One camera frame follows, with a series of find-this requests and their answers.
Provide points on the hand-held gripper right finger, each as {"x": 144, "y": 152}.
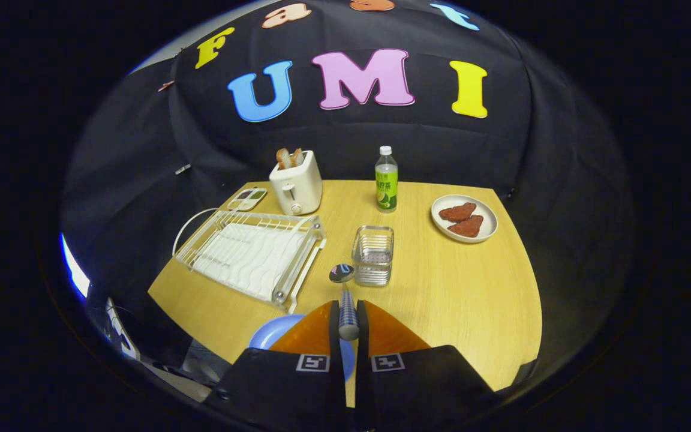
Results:
{"x": 362, "y": 342}

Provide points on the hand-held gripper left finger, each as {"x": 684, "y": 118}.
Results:
{"x": 334, "y": 342}

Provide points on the metal spoon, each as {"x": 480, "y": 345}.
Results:
{"x": 348, "y": 312}

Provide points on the light blue plate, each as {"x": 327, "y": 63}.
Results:
{"x": 276, "y": 333}

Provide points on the white round plate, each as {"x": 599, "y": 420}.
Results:
{"x": 489, "y": 225}

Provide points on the red meat slice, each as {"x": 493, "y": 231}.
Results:
{"x": 457, "y": 212}
{"x": 466, "y": 226}

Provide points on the white toaster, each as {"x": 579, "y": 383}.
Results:
{"x": 297, "y": 189}

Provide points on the green label drink bottle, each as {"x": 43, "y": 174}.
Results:
{"x": 386, "y": 186}

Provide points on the white sectioned condiment tray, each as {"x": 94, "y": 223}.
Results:
{"x": 248, "y": 198}

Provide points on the toasted bread slice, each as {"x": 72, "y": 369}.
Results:
{"x": 284, "y": 158}
{"x": 298, "y": 156}

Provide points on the white clothes peg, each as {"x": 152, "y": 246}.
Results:
{"x": 182, "y": 169}

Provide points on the black backdrop cloth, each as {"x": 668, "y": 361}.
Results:
{"x": 141, "y": 150}

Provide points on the pink clothes peg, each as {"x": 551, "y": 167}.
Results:
{"x": 166, "y": 86}

